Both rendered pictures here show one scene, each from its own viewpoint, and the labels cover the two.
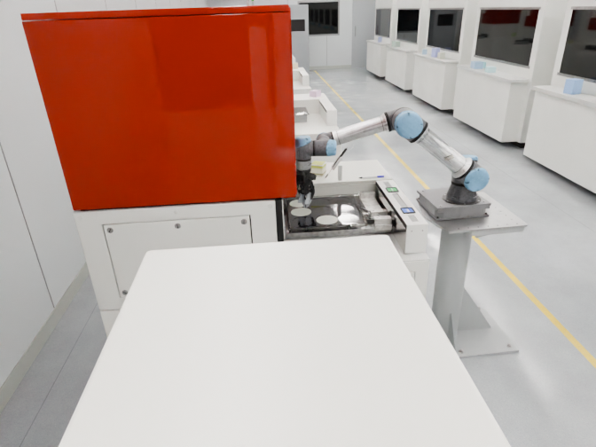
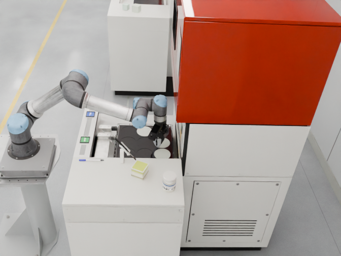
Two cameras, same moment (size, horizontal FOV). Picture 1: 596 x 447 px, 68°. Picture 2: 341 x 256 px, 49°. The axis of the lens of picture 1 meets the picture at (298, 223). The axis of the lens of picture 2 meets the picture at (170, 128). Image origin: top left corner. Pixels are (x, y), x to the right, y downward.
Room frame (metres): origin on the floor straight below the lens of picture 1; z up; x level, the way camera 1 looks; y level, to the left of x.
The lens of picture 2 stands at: (3.82, 0.01, 2.47)
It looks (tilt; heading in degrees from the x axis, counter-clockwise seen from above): 39 degrees down; 180
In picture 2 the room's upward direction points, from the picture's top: 4 degrees clockwise
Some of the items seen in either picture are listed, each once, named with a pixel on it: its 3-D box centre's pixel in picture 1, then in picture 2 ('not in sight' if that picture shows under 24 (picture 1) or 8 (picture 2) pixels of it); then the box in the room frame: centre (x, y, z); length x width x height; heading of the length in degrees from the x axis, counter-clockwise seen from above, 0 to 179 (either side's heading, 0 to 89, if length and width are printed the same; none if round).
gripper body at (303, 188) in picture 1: (302, 180); (160, 126); (2.04, -0.03, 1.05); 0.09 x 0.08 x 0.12; 152
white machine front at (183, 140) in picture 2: (278, 206); (179, 109); (1.81, 0.09, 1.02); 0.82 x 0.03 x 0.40; 4
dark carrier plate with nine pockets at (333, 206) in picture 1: (322, 210); (144, 142); (2.02, -0.13, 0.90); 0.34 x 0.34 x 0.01; 4
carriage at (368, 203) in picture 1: (374, 212); (102, 147); (2.05, -0.39, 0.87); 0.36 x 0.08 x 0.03; 4
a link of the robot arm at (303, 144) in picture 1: (303, 148); (160, 105); (2.04, -0.04, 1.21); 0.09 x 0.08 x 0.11; 88
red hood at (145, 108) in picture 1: (191, 93); (239, 40); (1.79, 0.40, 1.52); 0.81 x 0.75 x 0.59; 4
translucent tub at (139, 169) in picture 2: (317, 168); (139, 170); (2.36, -0.12, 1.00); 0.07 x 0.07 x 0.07; 69
